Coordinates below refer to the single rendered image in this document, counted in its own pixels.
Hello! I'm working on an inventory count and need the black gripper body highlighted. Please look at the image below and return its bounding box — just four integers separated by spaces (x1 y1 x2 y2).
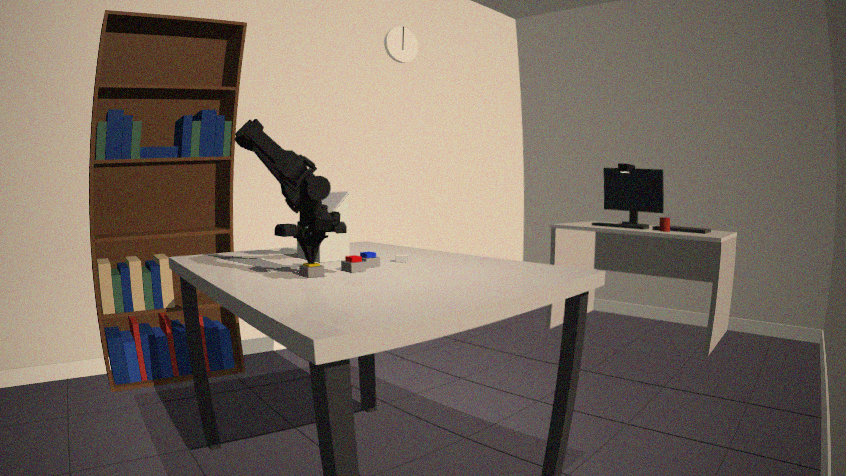
274 200 347 237

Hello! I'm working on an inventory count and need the red button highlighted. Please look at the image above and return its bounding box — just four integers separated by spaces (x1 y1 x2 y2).
341 256 367 273

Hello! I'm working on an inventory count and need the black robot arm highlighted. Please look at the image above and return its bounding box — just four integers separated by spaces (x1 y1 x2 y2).
235 119 341 231

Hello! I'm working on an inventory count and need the blue button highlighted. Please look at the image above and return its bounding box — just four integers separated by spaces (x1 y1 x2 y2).
360 252 380 268

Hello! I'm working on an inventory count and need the yellow button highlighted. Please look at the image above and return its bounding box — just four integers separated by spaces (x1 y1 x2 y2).
299 263 325 278

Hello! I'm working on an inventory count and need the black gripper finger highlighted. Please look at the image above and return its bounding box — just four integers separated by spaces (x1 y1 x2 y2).
310 234 328 264
293 235 313 264

